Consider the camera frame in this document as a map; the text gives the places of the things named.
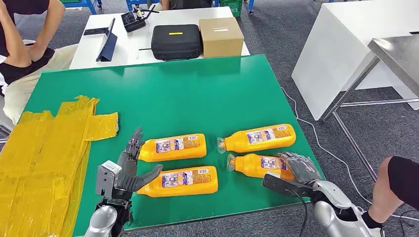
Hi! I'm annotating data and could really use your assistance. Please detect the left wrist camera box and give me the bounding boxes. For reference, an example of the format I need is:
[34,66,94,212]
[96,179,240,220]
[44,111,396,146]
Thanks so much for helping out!
[95,160,123,199]

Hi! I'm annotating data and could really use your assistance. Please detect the black right camera cable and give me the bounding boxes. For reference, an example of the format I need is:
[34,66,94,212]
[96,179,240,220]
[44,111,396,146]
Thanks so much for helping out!
[285,188,309,237]

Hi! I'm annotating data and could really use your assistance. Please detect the white floor cable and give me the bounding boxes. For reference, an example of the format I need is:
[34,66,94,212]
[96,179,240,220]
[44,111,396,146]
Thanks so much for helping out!
[281,86,419,220]

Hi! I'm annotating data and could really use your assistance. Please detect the black remote controller with antennas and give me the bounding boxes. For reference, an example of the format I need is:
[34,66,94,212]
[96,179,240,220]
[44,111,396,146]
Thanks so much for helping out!
[121,3,160,33]

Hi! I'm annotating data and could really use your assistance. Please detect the yellow plastic sheet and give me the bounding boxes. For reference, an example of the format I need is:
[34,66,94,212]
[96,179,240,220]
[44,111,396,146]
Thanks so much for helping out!
[0,95,119,237]

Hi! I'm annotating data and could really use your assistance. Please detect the black carrying case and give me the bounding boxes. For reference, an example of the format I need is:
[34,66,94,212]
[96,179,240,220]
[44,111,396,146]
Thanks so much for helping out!
[151,24,203,62]

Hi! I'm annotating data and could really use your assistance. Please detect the person behind white desk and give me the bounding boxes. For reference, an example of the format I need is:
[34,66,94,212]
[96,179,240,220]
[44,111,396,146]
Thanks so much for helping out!
[154,0,213,11]

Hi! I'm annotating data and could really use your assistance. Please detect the black floor cable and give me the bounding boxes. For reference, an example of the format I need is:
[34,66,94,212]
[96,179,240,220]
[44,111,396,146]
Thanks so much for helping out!
[397,209,419,237]

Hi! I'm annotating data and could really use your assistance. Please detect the tablet in blue folio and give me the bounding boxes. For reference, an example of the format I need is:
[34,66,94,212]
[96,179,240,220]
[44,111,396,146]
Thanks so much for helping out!
[95,18,118,62]

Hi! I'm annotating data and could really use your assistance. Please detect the white desk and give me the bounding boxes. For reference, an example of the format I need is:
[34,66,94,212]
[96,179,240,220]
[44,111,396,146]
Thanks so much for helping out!
[69,6,251,70]

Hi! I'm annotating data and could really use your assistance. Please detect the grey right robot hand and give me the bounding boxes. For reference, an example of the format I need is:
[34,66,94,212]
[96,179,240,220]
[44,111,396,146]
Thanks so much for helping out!
[276,152,322,189]

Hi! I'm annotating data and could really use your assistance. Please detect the white block table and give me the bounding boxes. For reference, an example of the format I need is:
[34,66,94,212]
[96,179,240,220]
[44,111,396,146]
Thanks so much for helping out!
[291,0,419,121]

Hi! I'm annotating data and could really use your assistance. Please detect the orange detergent bottle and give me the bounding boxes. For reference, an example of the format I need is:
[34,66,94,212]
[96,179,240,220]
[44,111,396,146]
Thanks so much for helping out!
[226,153,295,181]
[136,166,219,198]
[217,123,296,155]
[138,133,208,163]

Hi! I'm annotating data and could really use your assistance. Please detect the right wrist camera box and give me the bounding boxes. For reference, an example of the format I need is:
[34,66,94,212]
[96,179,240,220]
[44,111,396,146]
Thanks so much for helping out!
[261,173,312,198]

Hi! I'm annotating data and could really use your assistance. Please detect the brown cardboard box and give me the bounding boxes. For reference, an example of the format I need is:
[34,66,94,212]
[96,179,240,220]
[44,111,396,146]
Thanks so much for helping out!
[199,17,245,59]

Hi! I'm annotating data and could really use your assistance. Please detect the green plastic crate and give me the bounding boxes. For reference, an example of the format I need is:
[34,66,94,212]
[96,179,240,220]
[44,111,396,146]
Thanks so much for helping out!
[219,0,244,18]

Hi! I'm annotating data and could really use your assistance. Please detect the seated person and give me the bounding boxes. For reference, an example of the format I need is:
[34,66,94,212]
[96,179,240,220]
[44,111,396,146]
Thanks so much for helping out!
[0,0,79,125]

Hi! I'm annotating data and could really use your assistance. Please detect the stainless steel table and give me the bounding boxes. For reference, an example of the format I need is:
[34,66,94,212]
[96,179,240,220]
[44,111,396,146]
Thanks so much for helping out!
[322,34,419,182]

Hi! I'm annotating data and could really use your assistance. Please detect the person with white shoe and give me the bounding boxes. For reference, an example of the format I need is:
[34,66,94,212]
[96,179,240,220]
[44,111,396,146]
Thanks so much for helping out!
[361,156,419,230]

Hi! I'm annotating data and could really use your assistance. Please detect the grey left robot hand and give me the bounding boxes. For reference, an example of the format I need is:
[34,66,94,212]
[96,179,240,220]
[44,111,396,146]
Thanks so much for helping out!
[113,126,164,201]

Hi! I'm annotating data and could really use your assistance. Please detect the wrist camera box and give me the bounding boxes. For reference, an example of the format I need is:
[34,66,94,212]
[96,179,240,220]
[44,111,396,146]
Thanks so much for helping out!
[95,160,123,199]
[261,173,312,198]

